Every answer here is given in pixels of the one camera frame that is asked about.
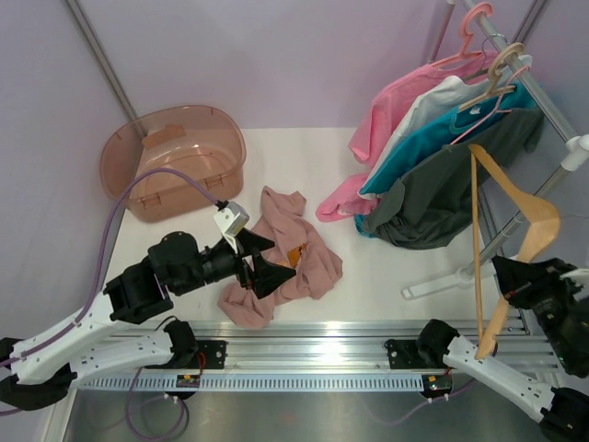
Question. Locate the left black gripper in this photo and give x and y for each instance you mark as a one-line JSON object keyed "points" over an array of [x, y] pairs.
{"points": [[267, 275]]}

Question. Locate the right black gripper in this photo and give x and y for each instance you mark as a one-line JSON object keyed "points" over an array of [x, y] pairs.
{"points": [[515, 276]]}

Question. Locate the dusty pink printed t-shirt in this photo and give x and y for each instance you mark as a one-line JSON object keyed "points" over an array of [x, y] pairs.
{"points": [[297, 246]]}

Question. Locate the wooden clothes hanger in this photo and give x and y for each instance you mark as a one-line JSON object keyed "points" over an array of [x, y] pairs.
{"points": [[544, 227]]}

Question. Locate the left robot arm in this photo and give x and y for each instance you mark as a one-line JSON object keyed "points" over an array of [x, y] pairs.
{"points": [[44, 368]]}

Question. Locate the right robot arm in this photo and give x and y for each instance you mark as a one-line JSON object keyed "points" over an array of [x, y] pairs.
{"points": [[561, 413]]}

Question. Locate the dark grey t-shirt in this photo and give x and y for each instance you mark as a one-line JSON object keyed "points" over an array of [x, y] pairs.
{"points": [[431, 204]]}

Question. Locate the teal t-shirt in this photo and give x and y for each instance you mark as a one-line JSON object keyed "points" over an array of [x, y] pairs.
{"points": [[442, 131]]}

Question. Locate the thin pink hanger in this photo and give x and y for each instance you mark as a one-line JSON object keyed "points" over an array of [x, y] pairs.
{"points": [[497, 103]]}

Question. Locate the white t-shirt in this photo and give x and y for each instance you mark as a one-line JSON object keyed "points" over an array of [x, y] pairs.
{"points": [[404, 106]]}

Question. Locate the bright pink t-shirt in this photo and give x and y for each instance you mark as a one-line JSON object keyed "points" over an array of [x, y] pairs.
{"points": [[344, 201]]}

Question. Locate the pink plastic hanger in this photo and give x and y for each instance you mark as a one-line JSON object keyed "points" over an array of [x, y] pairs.
{"points": [[464, 32]]}

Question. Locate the transparent brown plastic basket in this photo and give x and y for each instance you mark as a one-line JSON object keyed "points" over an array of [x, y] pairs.
{"points": [[199, 141]]}

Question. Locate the metal clothes rack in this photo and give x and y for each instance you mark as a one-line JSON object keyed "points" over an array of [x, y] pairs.
{"points": [[577, 146]]}

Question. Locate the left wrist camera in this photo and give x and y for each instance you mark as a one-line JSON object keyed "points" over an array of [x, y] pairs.
{"points": [[230, 219]]}

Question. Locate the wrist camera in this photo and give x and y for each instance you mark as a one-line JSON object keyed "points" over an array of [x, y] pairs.
{"points": [[230, 219], [580, 276]]}

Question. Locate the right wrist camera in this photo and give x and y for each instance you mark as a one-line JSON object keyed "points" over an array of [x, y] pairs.
{"points": [[580, 276]]}

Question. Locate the aluminium mounting rail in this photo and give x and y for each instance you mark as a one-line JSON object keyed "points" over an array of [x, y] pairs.
{"points": [[341, 346]]}

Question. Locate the white slotted cable duct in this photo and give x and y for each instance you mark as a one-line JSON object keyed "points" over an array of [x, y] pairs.
{"points": [[152, 381]]}

